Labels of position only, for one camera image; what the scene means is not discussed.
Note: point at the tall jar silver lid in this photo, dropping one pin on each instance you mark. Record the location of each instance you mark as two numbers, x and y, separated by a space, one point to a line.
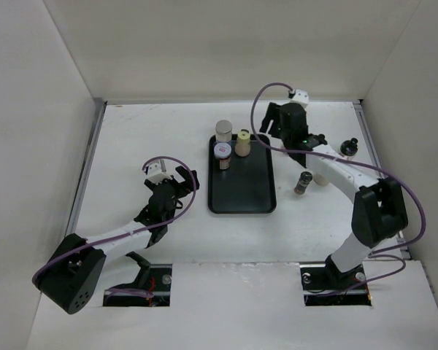
223 131

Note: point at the small dark spice bottle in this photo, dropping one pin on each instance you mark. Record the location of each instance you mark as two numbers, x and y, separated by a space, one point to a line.
303 182

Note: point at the yellow cap spice bottle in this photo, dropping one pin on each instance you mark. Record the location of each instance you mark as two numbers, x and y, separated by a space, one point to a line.
242 146

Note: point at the black pump bottle right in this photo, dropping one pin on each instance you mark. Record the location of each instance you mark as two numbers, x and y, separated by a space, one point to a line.
349 148

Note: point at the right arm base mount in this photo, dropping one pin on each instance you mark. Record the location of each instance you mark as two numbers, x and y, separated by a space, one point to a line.
322 290

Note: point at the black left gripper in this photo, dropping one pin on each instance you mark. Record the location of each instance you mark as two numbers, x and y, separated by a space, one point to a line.
184 189

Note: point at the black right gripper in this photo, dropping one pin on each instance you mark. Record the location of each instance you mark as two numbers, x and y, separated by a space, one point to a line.
271 115

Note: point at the dark sauce jar white lid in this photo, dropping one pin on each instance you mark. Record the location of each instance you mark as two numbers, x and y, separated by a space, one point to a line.
222 153

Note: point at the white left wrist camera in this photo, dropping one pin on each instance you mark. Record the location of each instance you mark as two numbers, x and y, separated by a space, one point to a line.
155 173

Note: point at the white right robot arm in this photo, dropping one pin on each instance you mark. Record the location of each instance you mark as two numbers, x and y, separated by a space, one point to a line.
379 211

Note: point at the black pump bottle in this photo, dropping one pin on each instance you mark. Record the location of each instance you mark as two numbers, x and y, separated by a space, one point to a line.
321 138
349 148

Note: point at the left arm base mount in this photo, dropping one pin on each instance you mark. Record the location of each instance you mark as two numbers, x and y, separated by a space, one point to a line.
150 288

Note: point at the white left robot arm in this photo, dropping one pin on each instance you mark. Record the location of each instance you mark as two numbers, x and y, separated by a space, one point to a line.
71 275

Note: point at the black rectangular tray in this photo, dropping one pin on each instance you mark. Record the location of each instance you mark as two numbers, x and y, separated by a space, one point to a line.
246 186

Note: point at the black pump bottle left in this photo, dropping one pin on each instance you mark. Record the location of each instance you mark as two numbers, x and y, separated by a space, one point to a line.
321 138

